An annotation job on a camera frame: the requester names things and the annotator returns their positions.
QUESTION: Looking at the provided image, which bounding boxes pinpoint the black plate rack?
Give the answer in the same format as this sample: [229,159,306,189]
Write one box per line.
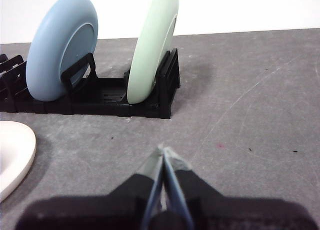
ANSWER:
[0,48,181,120]

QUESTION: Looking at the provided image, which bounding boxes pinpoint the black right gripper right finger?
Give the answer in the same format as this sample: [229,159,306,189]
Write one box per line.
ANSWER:
[162,146,317,230]

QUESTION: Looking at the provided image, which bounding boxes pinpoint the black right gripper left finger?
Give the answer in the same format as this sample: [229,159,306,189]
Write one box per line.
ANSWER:
[14,142,165,230]

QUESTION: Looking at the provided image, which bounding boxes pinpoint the pale green plate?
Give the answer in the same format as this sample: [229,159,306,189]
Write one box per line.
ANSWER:
[126,0,180,105]

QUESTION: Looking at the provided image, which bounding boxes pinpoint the pale cream plate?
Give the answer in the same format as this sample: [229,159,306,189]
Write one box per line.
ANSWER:
[0,121,37,202]

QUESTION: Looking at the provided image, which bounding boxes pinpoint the blue plate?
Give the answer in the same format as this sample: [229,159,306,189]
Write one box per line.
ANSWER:
[25,0,99,102]

